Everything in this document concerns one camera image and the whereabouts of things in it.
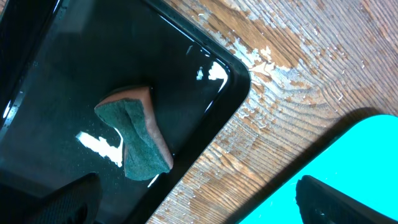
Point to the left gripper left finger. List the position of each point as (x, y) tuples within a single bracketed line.
[(76, 202)]

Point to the teal plastic tray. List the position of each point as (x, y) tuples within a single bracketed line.
[(362, 164)]

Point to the black plastic tray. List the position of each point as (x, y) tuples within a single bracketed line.
[(59, 59)]

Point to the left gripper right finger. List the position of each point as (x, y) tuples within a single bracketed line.
[(320, 203)]

